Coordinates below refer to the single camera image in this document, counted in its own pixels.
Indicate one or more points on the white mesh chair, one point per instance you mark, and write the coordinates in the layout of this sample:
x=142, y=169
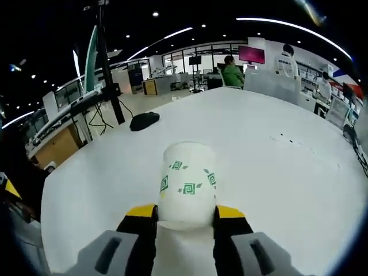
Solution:
x=337, y=113

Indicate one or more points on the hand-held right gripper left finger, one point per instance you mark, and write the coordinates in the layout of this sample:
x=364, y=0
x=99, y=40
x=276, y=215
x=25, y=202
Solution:
x=138, y=247

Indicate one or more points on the dark screen on stand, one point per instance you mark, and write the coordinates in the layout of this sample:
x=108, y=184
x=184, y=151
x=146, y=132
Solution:
x=195, y=60

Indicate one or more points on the wooden cabinet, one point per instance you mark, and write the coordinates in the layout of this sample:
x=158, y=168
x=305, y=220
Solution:
x=57, y=149

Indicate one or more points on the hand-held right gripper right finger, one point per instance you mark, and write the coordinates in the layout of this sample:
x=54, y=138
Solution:
x=230, y=247

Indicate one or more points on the black computer mouse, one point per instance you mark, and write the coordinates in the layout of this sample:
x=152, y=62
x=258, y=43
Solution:
x=143, y=121

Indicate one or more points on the black stand pole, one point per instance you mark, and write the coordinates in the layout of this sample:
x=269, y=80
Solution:
x=115, y=100

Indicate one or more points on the white stand tray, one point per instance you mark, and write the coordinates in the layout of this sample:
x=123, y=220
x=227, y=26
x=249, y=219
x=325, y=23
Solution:
x=72, y=109

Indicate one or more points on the long curved ceiling light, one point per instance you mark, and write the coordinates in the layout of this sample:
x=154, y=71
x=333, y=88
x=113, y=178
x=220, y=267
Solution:
x=293, y=27

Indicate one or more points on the short curved ceiling light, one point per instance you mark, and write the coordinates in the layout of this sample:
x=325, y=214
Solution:
x=161, y=40

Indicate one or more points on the green print paper cup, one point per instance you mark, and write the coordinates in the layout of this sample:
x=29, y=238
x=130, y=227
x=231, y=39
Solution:
x=187, y=207

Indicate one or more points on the open laptop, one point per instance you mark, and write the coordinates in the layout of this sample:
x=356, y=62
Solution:
x=91, y=57

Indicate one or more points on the pink wall screen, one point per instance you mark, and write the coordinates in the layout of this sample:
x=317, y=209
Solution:
x=251, y=54

